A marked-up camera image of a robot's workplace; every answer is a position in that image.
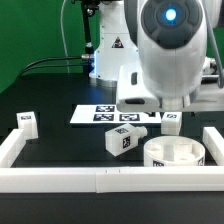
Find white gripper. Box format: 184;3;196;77
116;64;224;112

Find white round stool seat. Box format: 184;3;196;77
143;136;205;167

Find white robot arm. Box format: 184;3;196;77
90;0;224;112

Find white marker sheet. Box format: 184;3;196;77
70;104;161;124

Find white U-shaped fence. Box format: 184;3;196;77
0;129;224;193

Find black cables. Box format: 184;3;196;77
19;54;96;78

